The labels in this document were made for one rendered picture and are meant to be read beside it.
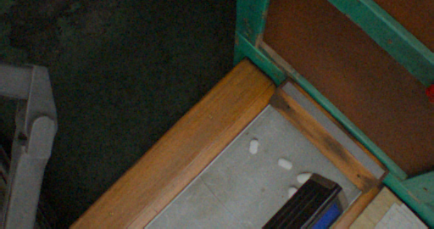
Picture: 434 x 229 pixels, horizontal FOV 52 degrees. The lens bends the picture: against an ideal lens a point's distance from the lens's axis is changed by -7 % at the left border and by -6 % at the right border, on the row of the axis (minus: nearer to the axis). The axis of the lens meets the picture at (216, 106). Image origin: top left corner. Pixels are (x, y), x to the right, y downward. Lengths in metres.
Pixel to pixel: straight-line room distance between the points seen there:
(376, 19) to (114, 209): 0.70
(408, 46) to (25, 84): 0.58
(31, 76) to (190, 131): 0.43
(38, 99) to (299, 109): 0.53
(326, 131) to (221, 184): 0.27
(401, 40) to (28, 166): 0.61
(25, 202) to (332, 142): 0.61
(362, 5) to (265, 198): 0.57
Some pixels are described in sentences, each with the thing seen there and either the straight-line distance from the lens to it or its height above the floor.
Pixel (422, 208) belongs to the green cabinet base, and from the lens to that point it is 1.07.
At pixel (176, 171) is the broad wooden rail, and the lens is 1.05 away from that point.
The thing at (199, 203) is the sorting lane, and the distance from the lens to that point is 1.07.
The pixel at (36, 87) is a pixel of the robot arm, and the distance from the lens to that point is 0.79.
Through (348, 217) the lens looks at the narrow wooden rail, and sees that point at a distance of 1.08.
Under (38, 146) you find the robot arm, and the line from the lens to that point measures 0.79.
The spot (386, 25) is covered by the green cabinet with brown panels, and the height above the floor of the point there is 1.26.
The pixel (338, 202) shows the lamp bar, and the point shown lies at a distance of 0.73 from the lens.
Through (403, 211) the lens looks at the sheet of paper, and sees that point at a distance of 1.10.
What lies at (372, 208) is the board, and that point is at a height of 0.78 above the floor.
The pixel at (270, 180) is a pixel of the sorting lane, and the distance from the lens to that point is 1.08.
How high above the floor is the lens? 1.80
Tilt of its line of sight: 75 degrees down
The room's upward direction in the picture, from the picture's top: 3 degrees counter-clockwise
